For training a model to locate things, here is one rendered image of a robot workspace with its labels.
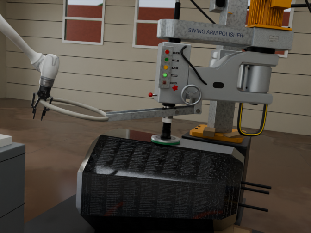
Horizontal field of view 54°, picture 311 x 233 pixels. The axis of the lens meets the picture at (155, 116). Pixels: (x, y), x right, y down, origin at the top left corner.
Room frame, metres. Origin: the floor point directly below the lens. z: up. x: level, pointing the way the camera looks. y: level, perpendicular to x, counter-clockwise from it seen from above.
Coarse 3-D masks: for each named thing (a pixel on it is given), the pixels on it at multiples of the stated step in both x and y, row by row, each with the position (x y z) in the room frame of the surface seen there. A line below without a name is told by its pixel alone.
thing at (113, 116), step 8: (112, 112) 2.20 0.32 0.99; (120, 112) 2.21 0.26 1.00; (128, 112) 2.22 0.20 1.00; (136, 112) 2.12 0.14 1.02; (144, 112) 2.13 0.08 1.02; (152, 112) 2.14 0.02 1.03; (160, 112) 2.15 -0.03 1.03; (168, 112) 2.16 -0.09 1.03; (176, 112) 2.16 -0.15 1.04; (184, 112) 2.18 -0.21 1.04; (192, 112) 2.19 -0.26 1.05; (112, 120) 2.10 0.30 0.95; (120, 120) 2.11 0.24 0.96
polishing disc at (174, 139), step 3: (153, 135) 2.25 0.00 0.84; (156, 135) 2.26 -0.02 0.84; (159, 135) 2.27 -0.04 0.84; (171, 135) 2.30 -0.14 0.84; (153, 138) 2.16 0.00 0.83; (156, 138) 2.17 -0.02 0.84; (159, 138) 2.17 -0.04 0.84; (162, 138) 2.18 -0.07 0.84; (171, 138) 2.21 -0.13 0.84; (174, 138) 2.22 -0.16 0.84; (177, 138) 2.23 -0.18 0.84; (159, 141) 2.12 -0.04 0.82; (162, 141) 2.12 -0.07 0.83; (165, 141) 2.11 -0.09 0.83; (168, 141) 2.11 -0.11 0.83; (171, 141) 2.12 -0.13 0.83; (174, 141) 2.13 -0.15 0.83; (177, 141) 2.16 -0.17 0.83
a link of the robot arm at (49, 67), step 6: (48, 54) 2.00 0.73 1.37; (48, 60) 1.98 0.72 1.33; (54, 60) 1.99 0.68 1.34; (42, 66) 1.99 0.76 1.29; (48, 66) 1.97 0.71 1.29; (54, 66) 1.99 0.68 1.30; (42, 72) 1.98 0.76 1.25; (48, 72) 1.97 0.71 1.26; (54, 72) 1.99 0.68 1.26; (54, 78) 2.02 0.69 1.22
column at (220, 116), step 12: (228, 0) 2.86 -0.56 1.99; (240, 0) 2.88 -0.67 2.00; (240, 12) 2.88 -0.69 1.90; (228, 24) 2.86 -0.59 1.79; (240, 24) 2.88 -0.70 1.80; (216, 48) 3.03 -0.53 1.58; (228, 48) 2.87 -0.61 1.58; (216, 108) 2.86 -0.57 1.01; (228, 108) 2.88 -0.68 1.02; (216, 120) 2.86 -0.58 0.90; (228, 120) 2.88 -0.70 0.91; (216, 132) 2.86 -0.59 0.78; (228, 132) 2.88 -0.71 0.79
